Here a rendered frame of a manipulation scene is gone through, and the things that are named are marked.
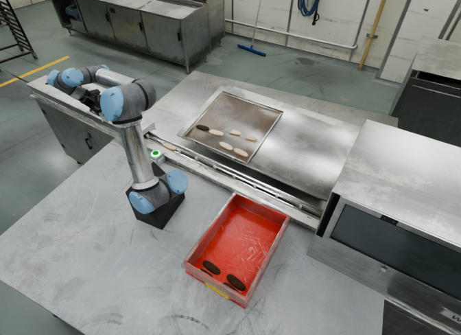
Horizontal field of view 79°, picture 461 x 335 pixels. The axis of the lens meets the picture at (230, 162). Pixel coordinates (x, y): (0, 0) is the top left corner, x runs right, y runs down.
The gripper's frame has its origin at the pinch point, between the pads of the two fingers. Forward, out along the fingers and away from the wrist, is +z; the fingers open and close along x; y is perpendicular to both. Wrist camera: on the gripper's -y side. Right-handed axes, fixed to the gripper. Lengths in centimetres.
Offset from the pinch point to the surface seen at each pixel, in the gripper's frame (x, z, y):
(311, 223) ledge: 43, 77, 82
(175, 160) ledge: -0.8, 41.9, 13.4
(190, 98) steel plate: 17, 62, -59
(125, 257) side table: -32, 22, 67
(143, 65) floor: -54, 110, -309
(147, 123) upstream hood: -6.3, 30.0, -23.2
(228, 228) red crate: 9, 55, 68
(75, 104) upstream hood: -43, 0, -64
